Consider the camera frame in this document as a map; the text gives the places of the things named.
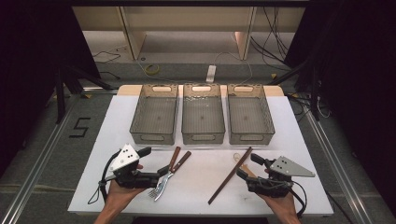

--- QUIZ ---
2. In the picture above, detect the thin black floor cable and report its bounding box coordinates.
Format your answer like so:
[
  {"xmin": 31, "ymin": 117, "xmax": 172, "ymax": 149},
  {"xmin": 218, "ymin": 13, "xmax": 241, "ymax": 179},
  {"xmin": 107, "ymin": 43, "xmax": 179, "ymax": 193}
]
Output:
[{"xmin": 92, "ymin": 50, "xmax": 121, "ymax": 64}]

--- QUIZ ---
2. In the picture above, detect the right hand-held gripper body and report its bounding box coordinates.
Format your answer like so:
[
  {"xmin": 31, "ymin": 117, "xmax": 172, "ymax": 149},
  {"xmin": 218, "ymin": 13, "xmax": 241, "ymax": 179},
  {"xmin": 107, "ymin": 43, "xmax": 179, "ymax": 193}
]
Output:
[{"xmin": 246, "ymin": 156, "xmax": 316, "ymax": 199}]

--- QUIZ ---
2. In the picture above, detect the wooden-handled metal fork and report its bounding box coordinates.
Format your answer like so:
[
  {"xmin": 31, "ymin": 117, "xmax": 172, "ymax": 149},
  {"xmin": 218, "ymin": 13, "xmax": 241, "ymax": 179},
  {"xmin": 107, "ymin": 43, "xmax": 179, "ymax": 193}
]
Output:
[
  {"xmin": 153, "ymin": 146, "xmax": 182, "ymax": 203},
  {"xmin": 148, "ymin": 150, "xmax": 192, "ymax": 200}
]

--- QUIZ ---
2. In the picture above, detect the aluminium floor rail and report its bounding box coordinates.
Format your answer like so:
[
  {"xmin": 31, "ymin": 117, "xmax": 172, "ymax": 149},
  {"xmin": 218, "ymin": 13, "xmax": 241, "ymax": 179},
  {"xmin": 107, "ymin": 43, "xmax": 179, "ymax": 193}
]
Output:
[
  {"xmin": 0, "ymin": 96, "xmax": 78, "ymax": 224},
  {"xmin": 303, "ymin": 108, "xmax": 375, "ymax": 224}
]

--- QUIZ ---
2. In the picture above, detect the person's right hand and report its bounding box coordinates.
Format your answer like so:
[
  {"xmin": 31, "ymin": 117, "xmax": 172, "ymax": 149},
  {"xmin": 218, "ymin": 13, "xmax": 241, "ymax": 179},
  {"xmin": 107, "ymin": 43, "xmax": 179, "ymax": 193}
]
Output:
[{"xmin": 258, "ymin": 191, "xmax": 298, "ymax": 216}]

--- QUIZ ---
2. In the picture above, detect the white power strip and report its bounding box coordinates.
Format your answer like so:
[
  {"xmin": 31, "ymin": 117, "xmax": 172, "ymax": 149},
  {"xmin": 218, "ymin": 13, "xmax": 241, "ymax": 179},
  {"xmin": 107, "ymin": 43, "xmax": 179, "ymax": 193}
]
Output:
[{"xmin": 205, "ymin": 64, "xmax": 217, "ymax": 84}]

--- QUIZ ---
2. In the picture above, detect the clear grey plastic bin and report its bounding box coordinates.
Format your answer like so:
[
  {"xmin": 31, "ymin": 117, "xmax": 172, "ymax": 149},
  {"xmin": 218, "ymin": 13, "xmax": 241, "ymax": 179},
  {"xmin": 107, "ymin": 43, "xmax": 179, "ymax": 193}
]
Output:
[
  {"xmin": 129, "ymin": 83, "xmax": 179, "ymax": 146},
  {"xmin": 227, "ymin": 83, "xmax": 276, "ymax": 146},
  {"xmin": 181, "ymin": 83, "xmax": 226, "ymax": 146}
]

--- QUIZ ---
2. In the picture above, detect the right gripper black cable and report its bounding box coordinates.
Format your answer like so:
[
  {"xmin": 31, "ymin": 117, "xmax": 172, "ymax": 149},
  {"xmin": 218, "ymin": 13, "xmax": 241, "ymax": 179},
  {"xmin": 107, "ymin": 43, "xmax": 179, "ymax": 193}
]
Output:
[{"xmin": 288, "ymin": 180, "xmax": 308, "ymax": 218}]

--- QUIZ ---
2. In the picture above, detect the bundle of black cables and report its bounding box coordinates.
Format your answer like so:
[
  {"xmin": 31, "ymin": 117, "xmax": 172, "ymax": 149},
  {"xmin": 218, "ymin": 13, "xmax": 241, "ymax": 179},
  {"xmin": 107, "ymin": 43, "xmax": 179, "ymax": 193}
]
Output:
[{"xmin": 250, "ymin": 6, "xmax": 290, "ymax": 71}]

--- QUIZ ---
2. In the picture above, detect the person's left hand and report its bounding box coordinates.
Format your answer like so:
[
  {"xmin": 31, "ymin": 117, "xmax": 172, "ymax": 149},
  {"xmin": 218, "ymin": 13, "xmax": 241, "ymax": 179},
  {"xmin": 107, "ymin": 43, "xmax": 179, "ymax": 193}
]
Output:
[{"xmin": 106, "ymin": 179, "xmax": 148, "ymax": 206}]

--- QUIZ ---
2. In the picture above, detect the white cable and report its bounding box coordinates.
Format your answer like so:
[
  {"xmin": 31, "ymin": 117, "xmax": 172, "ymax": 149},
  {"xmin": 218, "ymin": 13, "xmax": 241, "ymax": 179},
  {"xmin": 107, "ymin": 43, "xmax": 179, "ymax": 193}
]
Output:
[{"xmin": 214, "ymin": 50, "xmax": 254, "ymax": 85}]

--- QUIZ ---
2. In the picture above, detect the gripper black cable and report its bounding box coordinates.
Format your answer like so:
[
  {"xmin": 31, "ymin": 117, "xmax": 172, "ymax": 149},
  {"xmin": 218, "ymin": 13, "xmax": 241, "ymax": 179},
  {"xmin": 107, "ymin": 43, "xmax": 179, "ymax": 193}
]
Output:
[
  {"xmin": 288, "ymin": 180, "xmax": 308, "ymax": 218},
  {"xmin": 87, "ymin": 148, "xmax": 122, "ymax": 205}
]

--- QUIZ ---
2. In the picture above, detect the beige shelf unit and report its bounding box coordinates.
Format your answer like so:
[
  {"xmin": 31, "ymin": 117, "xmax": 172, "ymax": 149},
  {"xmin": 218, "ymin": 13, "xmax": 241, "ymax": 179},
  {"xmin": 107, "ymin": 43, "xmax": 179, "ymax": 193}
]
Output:
[{"xmin": 72, "ymin": 6, "xmax": 306, "ymax": 62}]

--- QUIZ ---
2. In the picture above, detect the white table board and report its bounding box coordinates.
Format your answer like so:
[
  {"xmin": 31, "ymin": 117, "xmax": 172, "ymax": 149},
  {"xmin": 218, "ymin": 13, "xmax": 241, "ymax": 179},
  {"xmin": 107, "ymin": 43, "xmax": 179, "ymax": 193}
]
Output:
[{"xmin": 67, "ymin": 94, "xmax": 334, "ymax": 217}]

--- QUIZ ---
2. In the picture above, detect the light wooden table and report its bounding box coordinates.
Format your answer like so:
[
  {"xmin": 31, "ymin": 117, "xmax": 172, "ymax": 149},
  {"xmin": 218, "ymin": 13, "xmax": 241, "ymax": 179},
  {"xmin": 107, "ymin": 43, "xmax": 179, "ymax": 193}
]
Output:
[{"xmin": 116, "ymin": 84, "xmax": 286, "ymax": 97}]

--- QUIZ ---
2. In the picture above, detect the black curtain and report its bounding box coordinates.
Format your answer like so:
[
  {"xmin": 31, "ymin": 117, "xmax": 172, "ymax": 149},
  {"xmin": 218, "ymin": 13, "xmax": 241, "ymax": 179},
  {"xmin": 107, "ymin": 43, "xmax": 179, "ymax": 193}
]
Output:
[
  {"xmin": 284, "ymin": 0, "xmax": 396, "ymax": 216},
  {"xmin": 0, "ymin": 0, "xmax": 101, "ymax": 175}
]

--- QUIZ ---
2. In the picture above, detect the yellow cable coil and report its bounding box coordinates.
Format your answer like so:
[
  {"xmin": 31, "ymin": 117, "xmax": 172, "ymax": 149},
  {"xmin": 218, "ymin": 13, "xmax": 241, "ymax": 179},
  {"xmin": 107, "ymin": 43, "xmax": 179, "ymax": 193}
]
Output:
[{"xmin": 145, "ymin": 63, "xmax": 161, "ymax": 77}]

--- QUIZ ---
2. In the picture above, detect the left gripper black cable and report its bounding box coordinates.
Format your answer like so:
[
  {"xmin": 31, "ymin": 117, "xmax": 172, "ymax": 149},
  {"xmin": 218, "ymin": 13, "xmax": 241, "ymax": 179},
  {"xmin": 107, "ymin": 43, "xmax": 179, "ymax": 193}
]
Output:
[{"xmin": 87, "ymin": 148, "xmax": 122, "ymax": 205}]

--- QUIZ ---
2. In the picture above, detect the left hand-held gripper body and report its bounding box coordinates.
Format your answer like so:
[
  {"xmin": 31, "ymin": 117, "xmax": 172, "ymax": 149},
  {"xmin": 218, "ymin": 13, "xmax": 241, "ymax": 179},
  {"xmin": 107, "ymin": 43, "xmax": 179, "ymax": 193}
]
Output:
[{"xmin": 109, "ymin": 143, "xmax": 162, "ymax": 189}]

